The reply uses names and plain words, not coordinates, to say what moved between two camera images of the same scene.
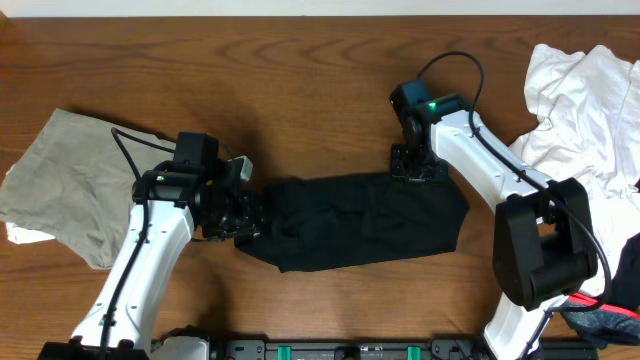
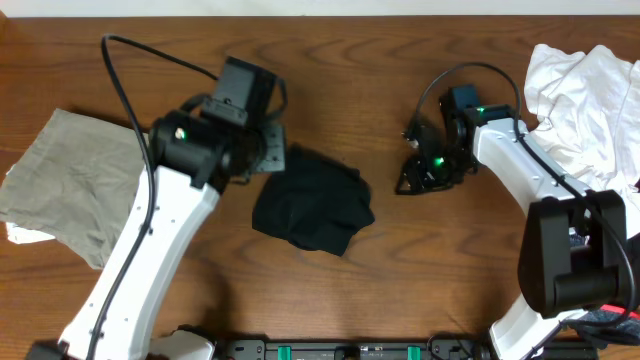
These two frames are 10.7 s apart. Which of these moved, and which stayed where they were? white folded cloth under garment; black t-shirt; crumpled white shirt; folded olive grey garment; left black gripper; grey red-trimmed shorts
Moved: left black gripper; black t-shirt
Stayed: white folded cloth under garment; grey red-trimmed shorts; folded olive grey garment; crumpled white shirt
